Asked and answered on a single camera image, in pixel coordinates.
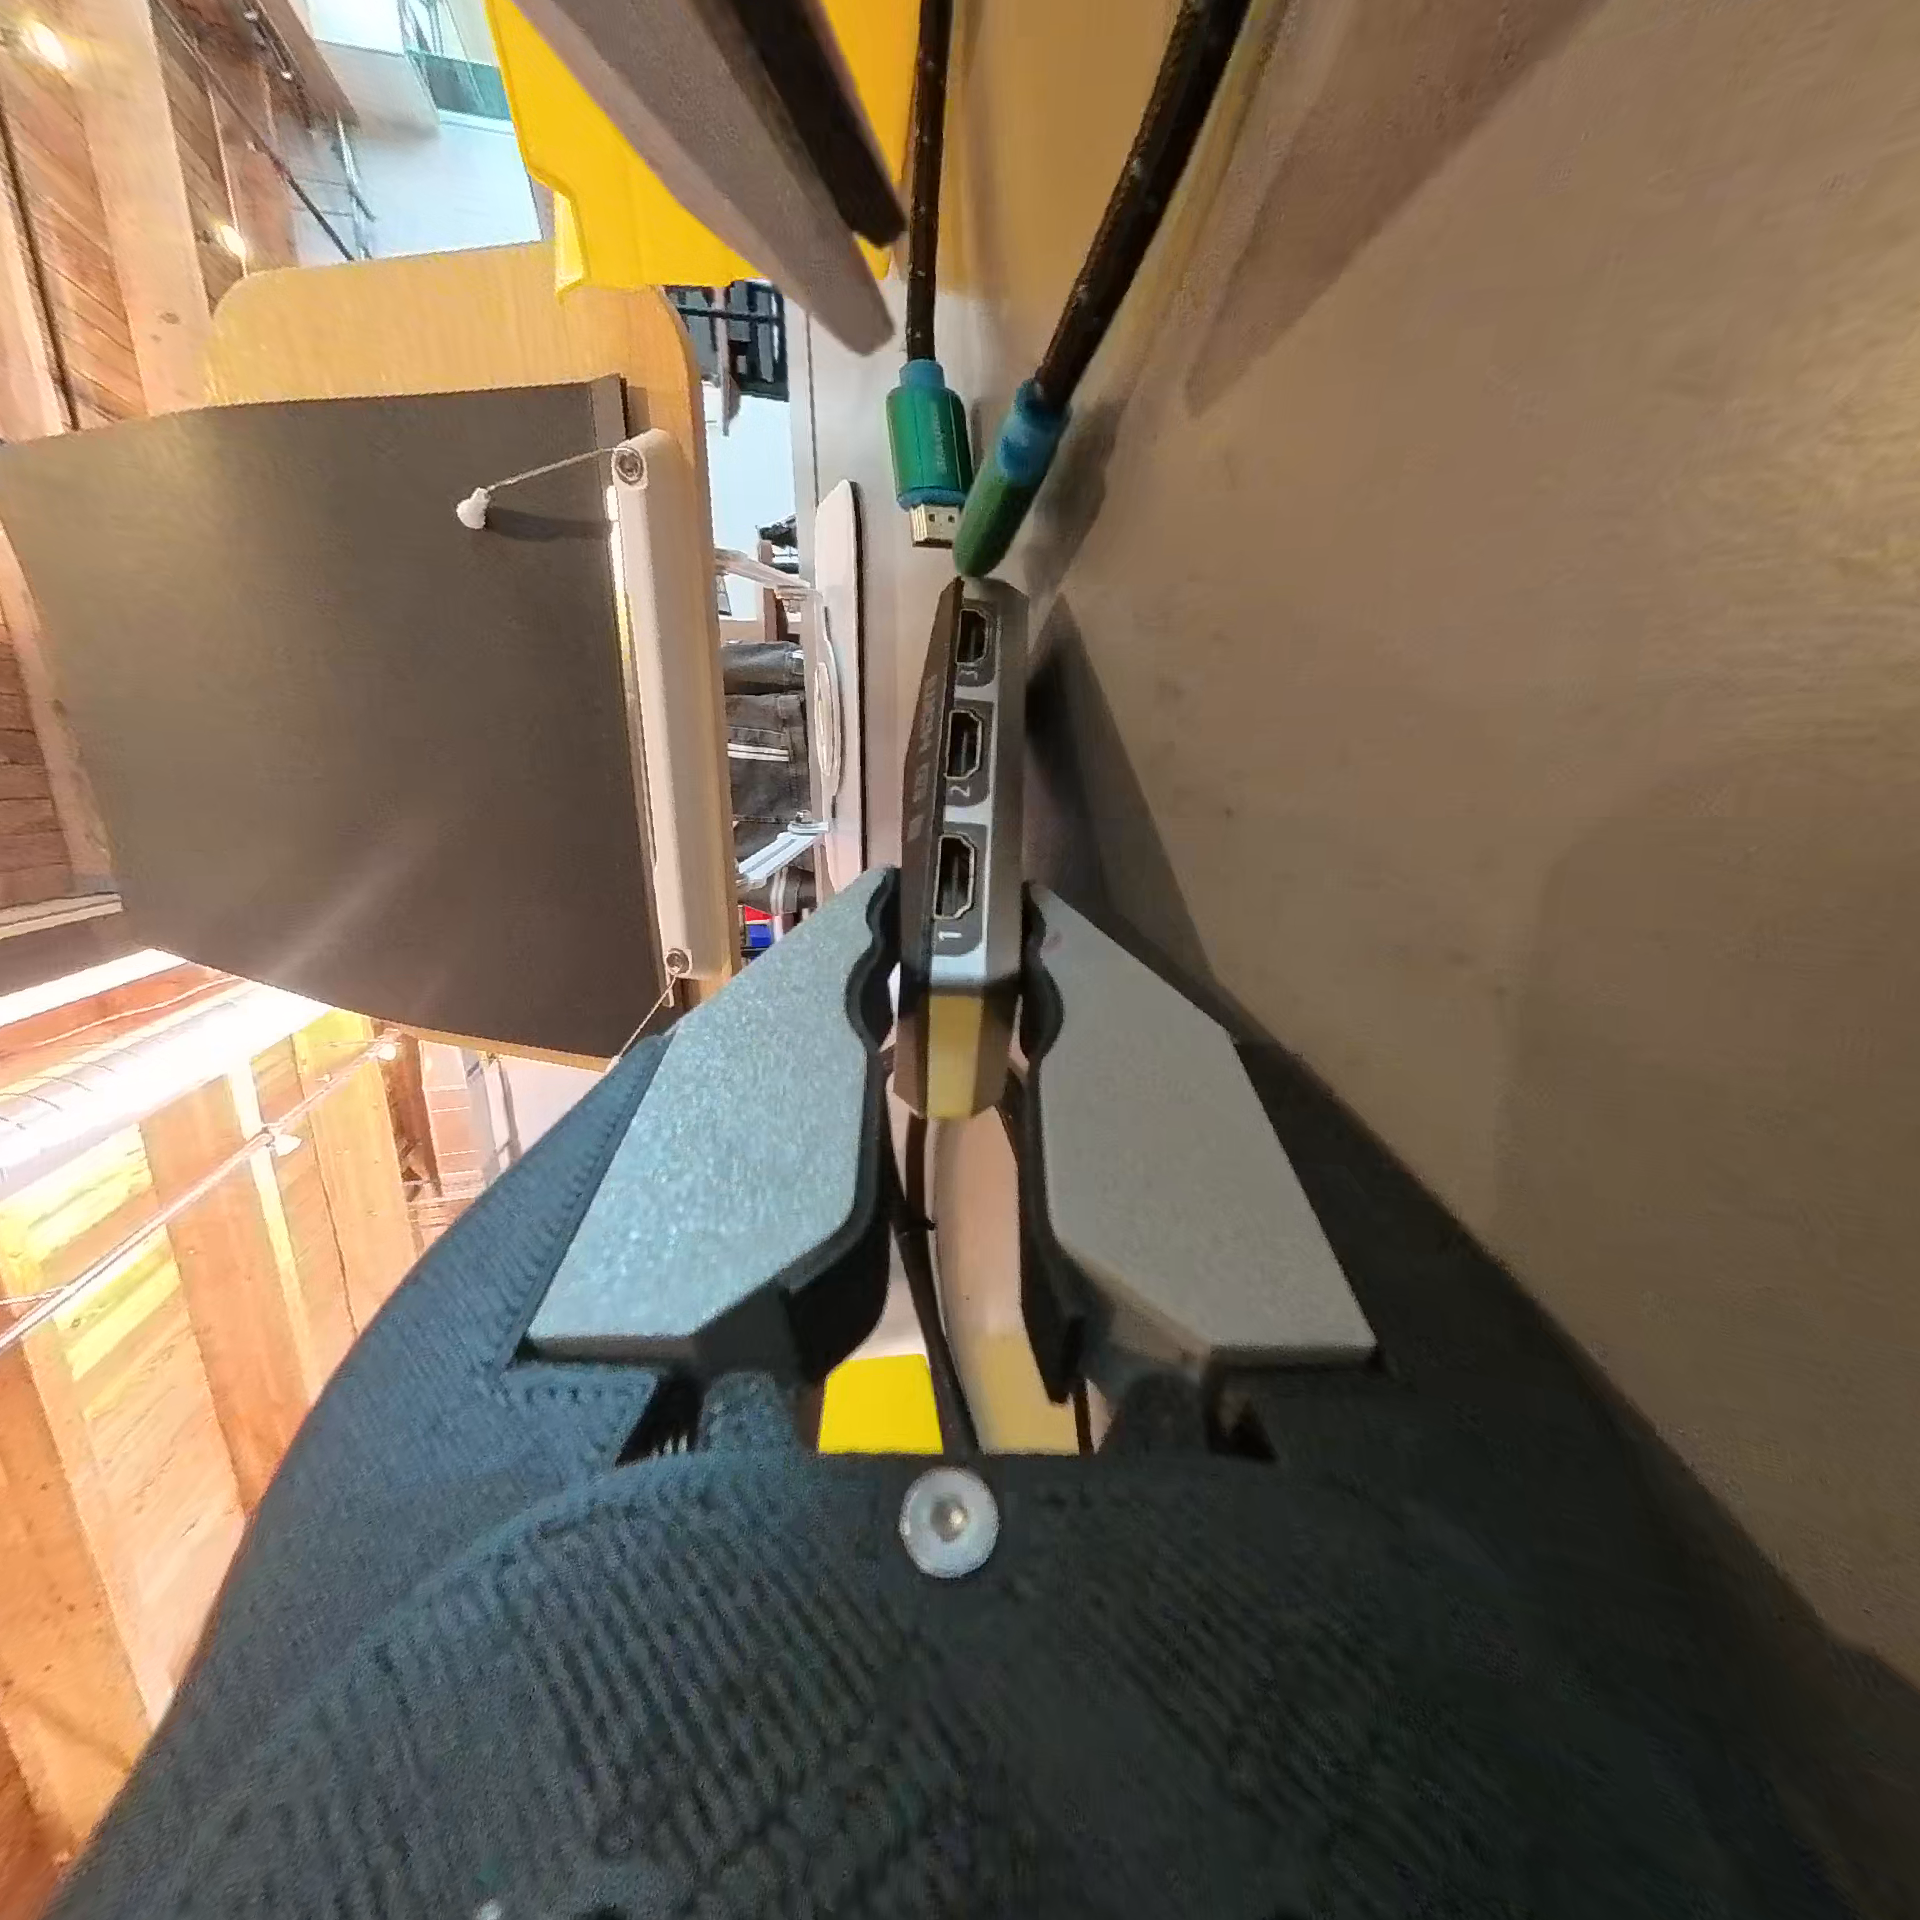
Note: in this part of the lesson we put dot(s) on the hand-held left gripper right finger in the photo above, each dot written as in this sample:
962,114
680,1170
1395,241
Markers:
1186,1170

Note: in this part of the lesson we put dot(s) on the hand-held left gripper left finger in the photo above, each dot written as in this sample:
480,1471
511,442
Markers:
705,1170

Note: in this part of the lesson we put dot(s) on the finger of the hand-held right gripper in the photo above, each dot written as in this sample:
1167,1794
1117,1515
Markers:
720,137

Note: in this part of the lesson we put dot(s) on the yellow plastic bin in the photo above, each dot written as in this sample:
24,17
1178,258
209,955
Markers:
600,166
877,1408

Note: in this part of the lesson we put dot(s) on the black HDMI switch hub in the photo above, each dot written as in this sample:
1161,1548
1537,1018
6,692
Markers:
975,780

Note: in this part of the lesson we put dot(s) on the silver air duct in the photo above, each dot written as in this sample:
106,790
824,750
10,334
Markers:
122,1081

